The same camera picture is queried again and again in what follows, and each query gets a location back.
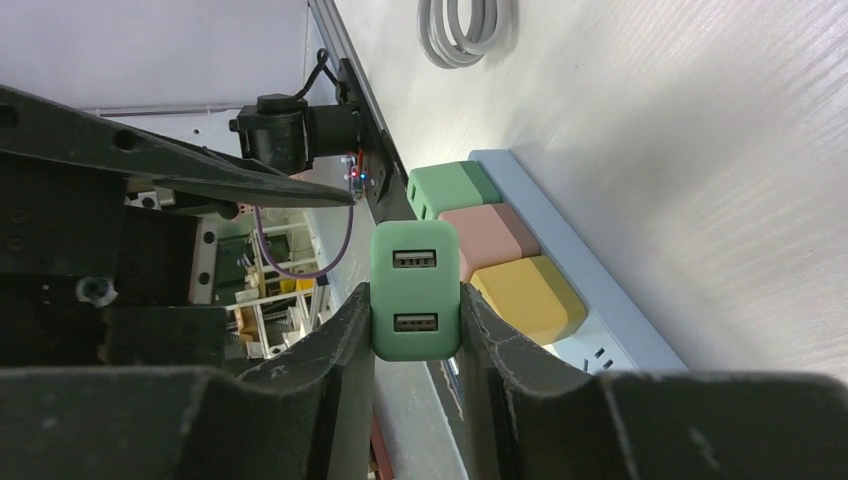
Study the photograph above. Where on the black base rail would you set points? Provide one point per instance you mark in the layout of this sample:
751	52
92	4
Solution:
378	166

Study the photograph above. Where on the yellow plug on blue strip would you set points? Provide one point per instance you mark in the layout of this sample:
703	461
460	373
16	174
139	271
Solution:
533	296

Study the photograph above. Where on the green plug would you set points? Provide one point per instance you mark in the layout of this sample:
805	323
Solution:
436	189
415	291

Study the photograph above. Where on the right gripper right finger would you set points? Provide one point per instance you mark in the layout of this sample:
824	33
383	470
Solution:
529	415

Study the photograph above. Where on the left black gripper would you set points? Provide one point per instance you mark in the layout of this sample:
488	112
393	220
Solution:
87	279

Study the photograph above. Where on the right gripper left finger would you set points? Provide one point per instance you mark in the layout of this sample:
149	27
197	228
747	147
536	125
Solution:
305	414

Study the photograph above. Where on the long blue power strip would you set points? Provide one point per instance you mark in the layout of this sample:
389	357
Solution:
615	335

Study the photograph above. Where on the pink plug on blue strip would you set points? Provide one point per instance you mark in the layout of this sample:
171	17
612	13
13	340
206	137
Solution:
489	235

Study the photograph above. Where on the green plug on blue strip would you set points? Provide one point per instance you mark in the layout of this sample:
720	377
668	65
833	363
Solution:
436	189

